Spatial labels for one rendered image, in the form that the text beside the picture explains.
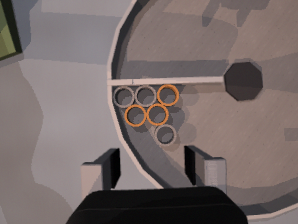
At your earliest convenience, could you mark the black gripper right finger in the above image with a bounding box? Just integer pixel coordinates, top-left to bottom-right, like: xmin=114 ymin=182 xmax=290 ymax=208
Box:
xmin=184 ymin=145 xmax=227 ymax=195

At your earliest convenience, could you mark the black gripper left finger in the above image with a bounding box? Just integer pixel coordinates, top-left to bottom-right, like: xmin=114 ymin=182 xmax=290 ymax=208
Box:
xmin=80 ymin=148 xmax=121 ymax=201

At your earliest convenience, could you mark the grey metal ring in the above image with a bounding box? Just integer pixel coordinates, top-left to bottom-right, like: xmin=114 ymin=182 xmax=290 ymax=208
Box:
xmin=154 ymin=124 xmax=177 ymax=146
xmin=135 ymin=85 xmax=157 ymax=108
xmin=113 ymin=86 xmax=135 ymax=109

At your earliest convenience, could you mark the bronze bushing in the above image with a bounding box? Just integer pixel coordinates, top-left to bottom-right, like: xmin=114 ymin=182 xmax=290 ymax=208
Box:
xmin=124 ymin=105 xmax=147 ymax=127
xmin=146 ymin=103 xmax=169 ymax=126
xmin=157 ymin=84 xmax=179 ymax=107

